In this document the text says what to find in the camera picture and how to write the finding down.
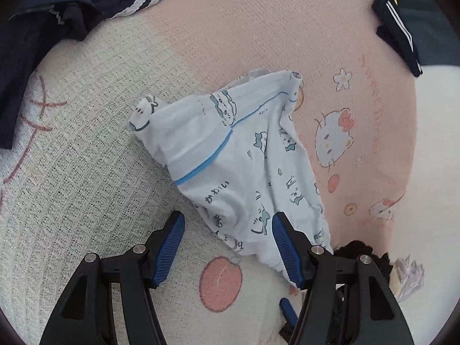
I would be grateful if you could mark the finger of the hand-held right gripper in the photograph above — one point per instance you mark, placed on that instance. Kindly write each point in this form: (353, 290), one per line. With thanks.
(288, 309)

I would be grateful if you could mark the folded navy white-striped garment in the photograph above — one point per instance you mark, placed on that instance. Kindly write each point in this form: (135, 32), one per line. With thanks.
(395, 25)

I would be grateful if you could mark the black fuzzy cloth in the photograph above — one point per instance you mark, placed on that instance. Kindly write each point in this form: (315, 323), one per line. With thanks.
(354, 249)

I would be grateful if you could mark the pink printed sofa cover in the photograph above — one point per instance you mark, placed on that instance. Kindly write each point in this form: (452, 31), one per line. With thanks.
(107, 187)

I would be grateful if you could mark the light blue printed pajama top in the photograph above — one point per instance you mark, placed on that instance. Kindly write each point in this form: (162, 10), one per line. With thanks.
(251, 151)

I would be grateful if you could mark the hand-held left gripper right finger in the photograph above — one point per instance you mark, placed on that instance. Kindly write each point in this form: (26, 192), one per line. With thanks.
(285, 251)

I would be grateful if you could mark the pink printed pajama pants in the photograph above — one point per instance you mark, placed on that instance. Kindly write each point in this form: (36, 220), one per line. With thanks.
(408, 276)

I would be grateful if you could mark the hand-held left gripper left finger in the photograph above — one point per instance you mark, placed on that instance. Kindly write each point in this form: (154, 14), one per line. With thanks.
(169, 255)

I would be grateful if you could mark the crumpled navy white-striped garment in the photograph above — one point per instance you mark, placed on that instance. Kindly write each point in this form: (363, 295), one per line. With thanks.
(54, 14)

